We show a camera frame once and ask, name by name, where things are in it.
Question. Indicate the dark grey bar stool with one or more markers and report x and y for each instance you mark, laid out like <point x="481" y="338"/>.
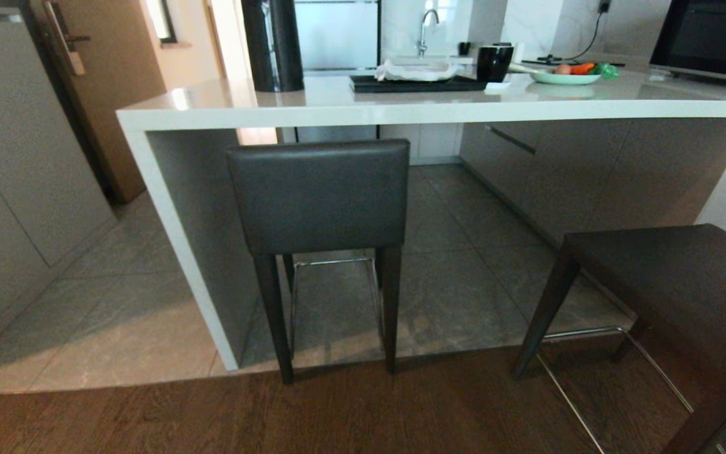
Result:
<point x="319" y="195"/>

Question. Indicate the white kitchen counter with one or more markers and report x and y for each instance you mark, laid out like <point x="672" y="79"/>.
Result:
<point x="350" y="104"/>

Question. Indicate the chrome kitchen faucet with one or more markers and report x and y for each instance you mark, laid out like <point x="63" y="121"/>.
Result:
<point x="425" y="28"/>

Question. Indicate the dark brown bar stool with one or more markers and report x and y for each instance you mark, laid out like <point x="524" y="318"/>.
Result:
<point x="684" y="296"/>

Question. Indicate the black tray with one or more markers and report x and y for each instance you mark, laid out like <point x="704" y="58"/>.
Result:
<point x="413" y="84"/>

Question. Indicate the white crumpled cloth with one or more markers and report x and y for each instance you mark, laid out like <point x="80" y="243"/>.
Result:
<point x="414" y="69"/>

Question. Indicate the tall black cylinder appliance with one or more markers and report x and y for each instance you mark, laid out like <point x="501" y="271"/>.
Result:
<point x="273" y="44"/>

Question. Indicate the small black cup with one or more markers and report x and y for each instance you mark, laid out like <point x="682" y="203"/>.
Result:
<point x="464" y="48"/>

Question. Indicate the black mug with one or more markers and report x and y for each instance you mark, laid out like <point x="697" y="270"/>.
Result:
<point x="494" y="62"/>

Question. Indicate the pale green plate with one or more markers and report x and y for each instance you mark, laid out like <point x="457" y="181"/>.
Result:
<point x="564" y="79"/>

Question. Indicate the brown egg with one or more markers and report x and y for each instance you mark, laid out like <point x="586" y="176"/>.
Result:
<point x="563" y="69"/>

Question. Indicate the orange carrot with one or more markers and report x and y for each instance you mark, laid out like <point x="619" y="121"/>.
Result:
<point x="582" y="67"/>

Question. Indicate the brown wooden door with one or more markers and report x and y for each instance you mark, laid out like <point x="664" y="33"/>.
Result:
<point x="108" y="88"/>

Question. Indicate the green vegetable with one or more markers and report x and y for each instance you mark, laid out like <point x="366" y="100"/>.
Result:
<point x="607" y="70"/>

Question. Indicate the grey cabinet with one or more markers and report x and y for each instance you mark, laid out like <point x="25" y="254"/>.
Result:
<point x="10" y="183"/>

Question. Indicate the microwave oven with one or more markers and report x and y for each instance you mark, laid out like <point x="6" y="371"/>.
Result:
<point x="709" y="38"/>

